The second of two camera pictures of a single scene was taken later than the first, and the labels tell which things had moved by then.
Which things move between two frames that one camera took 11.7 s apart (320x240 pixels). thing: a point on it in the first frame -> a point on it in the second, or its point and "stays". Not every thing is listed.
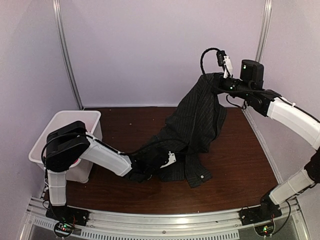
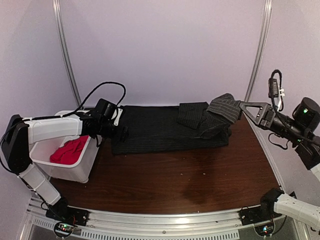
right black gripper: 218,80 -> 264,115
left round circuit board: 63,229 stays
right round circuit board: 265,230 stays
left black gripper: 144,153 -> 121,134
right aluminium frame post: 266,15 stays
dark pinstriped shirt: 194,125 -> 195,124
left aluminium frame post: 58,13 stays
